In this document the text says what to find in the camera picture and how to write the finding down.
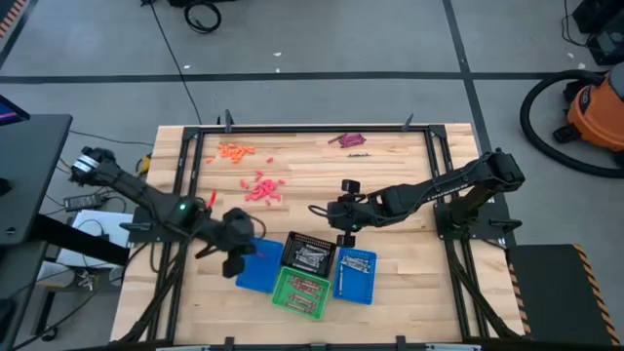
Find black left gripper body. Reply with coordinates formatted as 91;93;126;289
216;224;258;258

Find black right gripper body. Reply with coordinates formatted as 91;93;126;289
327;193;374;234

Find blue slotted plastic basket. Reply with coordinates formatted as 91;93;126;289
234;237;285;294
331;247;378;306

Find green slotted plastic basket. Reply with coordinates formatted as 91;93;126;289
270;265;332;322

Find black slotted plastic basket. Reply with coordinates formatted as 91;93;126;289
281;230;338;280

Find yellow clamp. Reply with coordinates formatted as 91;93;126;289
135;152;153;177

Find white paper box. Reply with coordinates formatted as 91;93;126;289
56;209;134;269

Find bunch of keys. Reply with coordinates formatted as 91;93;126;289
75;269;98;293

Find black desk beam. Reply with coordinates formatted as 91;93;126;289
28;213;132;267

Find black power adapter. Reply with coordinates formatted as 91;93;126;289
62;193;105;213

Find orange shop vacuum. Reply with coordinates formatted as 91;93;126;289
553;61;624;158
519;69;624;179

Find black platform with hazard stripes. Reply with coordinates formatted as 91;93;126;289
506;242;624;347

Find black desk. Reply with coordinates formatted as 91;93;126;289
0;113;74;245

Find computer monitor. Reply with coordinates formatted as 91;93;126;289
0;94;31;127

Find black equipment case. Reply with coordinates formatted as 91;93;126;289
572;0;624;67

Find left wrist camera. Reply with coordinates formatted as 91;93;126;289
227;207;254;229

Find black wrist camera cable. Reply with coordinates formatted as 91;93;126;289
307;203;337;226

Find black aluminium table frame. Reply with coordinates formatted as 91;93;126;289
112;124;526;351

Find thin black floor cable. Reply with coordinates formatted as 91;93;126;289
67;130;156;147

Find long black floor cable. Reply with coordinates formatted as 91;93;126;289
140;0;204;126

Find coiled black cable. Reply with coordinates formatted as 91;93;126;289
182;0;223;34

